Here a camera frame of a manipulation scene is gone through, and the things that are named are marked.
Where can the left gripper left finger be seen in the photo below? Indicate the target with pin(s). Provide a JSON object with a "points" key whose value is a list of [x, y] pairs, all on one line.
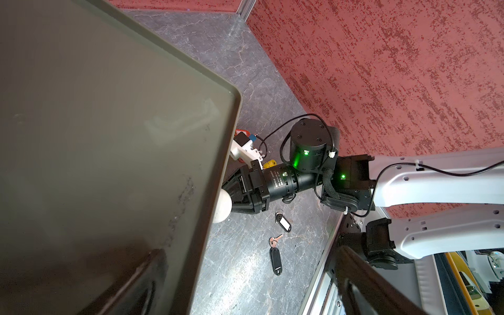
{"points": [[137, 291]]}

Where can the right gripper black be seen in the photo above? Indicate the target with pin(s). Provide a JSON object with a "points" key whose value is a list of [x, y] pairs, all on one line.
{"points": [[248, 190]]}

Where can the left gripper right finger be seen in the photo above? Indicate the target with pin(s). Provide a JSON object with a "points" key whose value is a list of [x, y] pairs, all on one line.
{"points": [[364, 291]]}

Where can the olive top drawer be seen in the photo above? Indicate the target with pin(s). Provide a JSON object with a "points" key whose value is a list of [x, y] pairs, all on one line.
{"points": [[223, 207]]}

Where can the key black tag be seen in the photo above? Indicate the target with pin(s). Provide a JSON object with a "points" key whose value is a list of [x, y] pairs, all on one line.
{"points": [[275, 255], [283, 222]]}

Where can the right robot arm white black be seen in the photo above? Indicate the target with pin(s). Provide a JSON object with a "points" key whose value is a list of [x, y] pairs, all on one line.
{"points": [[413, 206]]}

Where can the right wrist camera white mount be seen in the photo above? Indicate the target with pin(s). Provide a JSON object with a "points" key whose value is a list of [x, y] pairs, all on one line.
{"points": [[242, 149]]}

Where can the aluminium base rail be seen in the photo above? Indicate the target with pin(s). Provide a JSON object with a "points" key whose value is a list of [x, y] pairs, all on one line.
{"points": [[322, 296]]}

